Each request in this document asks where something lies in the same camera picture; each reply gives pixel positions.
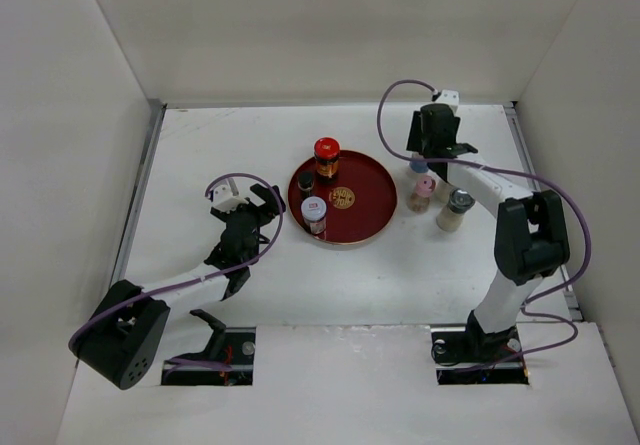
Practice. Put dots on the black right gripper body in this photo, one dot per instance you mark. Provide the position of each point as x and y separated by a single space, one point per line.
417 141

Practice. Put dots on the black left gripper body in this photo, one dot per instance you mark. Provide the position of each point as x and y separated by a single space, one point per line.
261 217

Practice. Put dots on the tall silver-lid blue-label jar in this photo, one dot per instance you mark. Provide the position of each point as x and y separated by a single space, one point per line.
417 166

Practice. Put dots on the white-lid low jar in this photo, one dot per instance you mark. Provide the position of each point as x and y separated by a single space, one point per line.
314 210

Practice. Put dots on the small black-cap spice bottle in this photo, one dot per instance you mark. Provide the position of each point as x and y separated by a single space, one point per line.
305 182

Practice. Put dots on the pink-lid spice jar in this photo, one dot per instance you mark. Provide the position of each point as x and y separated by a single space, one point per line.
420 197

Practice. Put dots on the red-lid chili sauce jar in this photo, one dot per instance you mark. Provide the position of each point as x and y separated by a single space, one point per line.
327 155

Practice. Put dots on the clear-dome-lid spice jar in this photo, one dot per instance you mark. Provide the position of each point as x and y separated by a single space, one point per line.
452 214

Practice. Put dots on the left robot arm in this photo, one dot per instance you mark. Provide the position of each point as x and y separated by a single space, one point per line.
122 337

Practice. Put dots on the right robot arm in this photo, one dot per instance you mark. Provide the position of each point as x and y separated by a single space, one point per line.
530 243

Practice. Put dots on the black round-top grinder bottle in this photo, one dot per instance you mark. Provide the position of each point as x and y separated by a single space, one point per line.
443 191

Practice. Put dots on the red round tray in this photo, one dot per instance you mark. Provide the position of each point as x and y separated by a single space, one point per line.
360 202

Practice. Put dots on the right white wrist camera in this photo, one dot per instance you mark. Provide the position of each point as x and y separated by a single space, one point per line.
451 98

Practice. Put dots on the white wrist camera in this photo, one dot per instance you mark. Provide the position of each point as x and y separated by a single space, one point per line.
451 98
225 196

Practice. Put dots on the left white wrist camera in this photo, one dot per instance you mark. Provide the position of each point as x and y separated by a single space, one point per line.
225 196

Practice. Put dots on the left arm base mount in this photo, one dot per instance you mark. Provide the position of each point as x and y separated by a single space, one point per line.
226 360

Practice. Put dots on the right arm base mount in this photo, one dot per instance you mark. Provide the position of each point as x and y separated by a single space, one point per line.
462 360

